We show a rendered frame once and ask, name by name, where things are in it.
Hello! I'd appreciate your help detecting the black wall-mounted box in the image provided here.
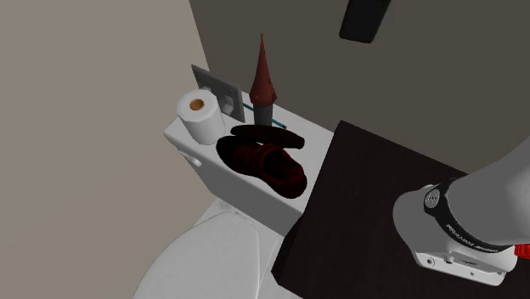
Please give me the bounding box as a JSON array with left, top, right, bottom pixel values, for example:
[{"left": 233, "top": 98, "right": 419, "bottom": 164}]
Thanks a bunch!
[{"left": 338, "top": 0, "right": 392, "bottom": 44}]

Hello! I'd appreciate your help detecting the grey picture frame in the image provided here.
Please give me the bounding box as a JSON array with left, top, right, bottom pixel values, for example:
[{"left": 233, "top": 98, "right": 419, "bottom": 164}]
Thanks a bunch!
[{"left": 190, "top": 64, "right": 246, "bottom": 124}]

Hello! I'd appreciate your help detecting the dark brown sausage-shaped object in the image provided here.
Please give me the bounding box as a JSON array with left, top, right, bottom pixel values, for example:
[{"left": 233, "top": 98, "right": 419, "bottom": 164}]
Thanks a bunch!
[{"left": 229, "top": 124, "right": 306, "bottom": 150}]

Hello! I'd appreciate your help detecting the red-roofed tower figure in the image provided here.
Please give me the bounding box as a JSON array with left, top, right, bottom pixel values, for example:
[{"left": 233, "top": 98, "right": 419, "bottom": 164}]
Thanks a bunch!
[{"left": 248, "top": 31, "right": 278, "bottom": 127}]

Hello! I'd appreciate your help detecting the teal pen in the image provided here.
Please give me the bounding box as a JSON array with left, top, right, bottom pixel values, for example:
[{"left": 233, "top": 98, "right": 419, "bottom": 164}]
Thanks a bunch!
[{"left": 242, "top": 103, "right": 288, "bottom": 130}]

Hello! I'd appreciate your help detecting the dark robot stand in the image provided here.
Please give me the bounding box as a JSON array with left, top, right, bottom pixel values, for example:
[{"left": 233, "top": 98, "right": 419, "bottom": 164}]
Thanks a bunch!
[{"left": 271, "top": 120, "right": 530, "bottom": 299}]

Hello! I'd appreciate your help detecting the dark red shoe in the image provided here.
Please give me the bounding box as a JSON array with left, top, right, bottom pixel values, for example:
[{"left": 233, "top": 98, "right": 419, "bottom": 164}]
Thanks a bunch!
[{"left": 216, "top": 135, "right": 308, "bottom": 200}]

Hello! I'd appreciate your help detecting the white toilet paper roll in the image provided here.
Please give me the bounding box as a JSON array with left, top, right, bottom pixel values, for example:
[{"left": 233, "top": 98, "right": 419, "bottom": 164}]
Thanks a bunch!
[{"left": 176, "top": 88, "right": 226, "bottom": 146}]

